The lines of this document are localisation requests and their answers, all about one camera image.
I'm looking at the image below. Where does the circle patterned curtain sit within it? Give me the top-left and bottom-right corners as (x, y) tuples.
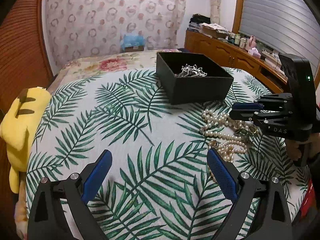
(42, 0), (187, 67)

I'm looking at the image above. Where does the grey window blind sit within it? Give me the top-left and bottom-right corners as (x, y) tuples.
(239, 0), (320, 63)

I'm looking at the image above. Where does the open cardboard box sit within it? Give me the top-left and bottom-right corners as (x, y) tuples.
(201, 26), (228, 38)

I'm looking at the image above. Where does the person's right hand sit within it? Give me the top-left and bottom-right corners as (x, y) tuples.
(286, 139), (302, 162)

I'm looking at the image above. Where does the small pearl bracelet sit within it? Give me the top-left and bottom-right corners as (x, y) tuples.
(216, 140), (249, 163)

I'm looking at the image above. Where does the large pearl necklace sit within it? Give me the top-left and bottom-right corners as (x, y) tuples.
(200, 110), (250, 137)

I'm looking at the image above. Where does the gold pendant chain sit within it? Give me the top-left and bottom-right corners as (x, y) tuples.
(207, 141), (220, 183)

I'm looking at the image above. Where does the brown cardboard box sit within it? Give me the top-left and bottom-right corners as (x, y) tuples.
(124, 44), (145, 53)

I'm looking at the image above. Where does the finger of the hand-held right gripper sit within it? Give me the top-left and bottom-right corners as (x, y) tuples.
(232, 93), (293, 112)
(229, 109), (293, 128)

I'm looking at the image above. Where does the floral blanket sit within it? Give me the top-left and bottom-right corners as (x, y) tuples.
(54, 49), (185, 83)

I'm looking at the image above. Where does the blue plastic bag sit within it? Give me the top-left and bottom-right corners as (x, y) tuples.
(120, 31), (145, 48)

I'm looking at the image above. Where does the red and navy blanket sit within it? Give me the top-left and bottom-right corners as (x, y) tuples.
(299, 179), (316, 220)

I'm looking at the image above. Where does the beige window curtain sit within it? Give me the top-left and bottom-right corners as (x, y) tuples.
(209, 0), (224, 25)

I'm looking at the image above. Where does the wooden cabinet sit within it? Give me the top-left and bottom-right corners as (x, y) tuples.
(184, 29), (290, 93)

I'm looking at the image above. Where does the yellow plush toy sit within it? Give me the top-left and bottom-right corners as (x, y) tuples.
(0, 87), (52, 194)

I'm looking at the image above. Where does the stack of folded clothes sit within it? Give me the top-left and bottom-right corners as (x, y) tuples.
(189, 14), (212, 32)

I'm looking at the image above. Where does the silver ornate necklace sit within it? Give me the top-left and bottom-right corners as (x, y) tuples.
(174, 64), (208, 78)

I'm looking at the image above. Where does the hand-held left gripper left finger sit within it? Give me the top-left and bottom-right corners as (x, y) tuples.
(27, 149), (113, 240)

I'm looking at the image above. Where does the wooden slatted wardrobe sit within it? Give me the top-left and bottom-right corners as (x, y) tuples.
(0, 0), (54, 120)

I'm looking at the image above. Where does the leaf print cloth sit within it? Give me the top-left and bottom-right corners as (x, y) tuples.
(25, 67), (310, 240)

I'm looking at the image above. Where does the wooden window frame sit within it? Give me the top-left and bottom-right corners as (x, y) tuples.
(231, 0), (245, 34)

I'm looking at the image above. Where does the pink vase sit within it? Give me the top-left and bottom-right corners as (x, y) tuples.
(246, 35), (257, 49)

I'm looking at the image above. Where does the floral patterned cloth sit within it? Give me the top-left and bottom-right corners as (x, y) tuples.
(200, 23), (229, 32)

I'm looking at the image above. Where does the black jewelry box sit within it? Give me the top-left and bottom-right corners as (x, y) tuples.
(156, 52), (234, 105)

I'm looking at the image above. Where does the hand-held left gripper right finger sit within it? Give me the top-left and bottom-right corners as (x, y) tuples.
(207, 147), (293, 240)

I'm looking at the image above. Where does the green stone bracelet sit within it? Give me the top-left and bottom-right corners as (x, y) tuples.
(234, 127), (259, 138)

